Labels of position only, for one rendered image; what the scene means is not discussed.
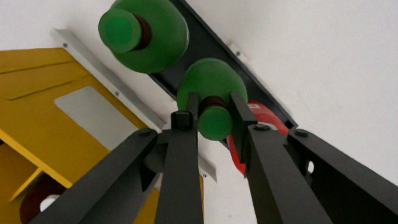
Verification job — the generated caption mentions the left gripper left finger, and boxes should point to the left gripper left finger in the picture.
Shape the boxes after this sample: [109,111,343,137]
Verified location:
[28,92,204,224]

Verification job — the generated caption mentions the dark grey tray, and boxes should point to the dark grey tray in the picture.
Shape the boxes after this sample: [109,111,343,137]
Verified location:
[147,0,299,130]

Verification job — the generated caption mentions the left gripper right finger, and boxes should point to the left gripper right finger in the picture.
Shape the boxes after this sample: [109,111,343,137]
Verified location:
[228,92,398,224]

